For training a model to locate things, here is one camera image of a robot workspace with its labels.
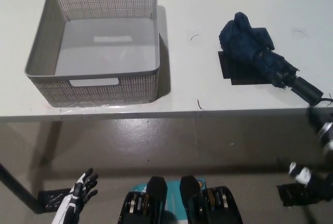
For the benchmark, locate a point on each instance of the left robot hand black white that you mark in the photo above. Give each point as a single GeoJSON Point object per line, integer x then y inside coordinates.
{"type": "Point", "coordinates": [83, 188]}

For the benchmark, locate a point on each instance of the right robot hand black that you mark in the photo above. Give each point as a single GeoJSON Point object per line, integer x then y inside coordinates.
{"type": "Point", "coordinates": [323, 161]}

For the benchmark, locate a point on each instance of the navy blue umbrella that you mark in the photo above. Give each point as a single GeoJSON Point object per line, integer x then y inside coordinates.
{"type": "Point", "coordinates": [249, 49]}

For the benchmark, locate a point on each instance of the black floor tape square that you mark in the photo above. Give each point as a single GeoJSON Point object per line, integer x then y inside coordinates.
{"type": "Point", "coordinates": [52, 200]}
{"type": "Point", "coordinates": [288, 195]}

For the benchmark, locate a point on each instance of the left black robot body block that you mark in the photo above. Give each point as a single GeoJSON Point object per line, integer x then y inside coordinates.
{"type": "Point", "coordinates": [135, 205]}

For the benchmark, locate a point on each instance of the black robot body block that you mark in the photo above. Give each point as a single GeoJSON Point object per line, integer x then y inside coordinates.
{"type": "Point", "coordinates": [208, 203]}
{"type": "Point", "coordinates": [135, 205]}

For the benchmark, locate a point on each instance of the grey perforated plastic basket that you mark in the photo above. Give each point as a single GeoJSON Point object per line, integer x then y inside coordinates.
{"type": "Point", "coordinates": [99, 91]}

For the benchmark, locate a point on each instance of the right black robot body block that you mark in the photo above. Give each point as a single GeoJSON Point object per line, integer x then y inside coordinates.
{"type": "Point", "coordinates": [208, 203]}

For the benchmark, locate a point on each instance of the black tape patch on table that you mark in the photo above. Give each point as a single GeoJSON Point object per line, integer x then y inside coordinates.
{"type": "Point", "coordinates": [234, 74]}

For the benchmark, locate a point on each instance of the black table frame bar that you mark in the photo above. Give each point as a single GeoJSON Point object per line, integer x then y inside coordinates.
{"type": "Point", "coordinates": [23, 190]}

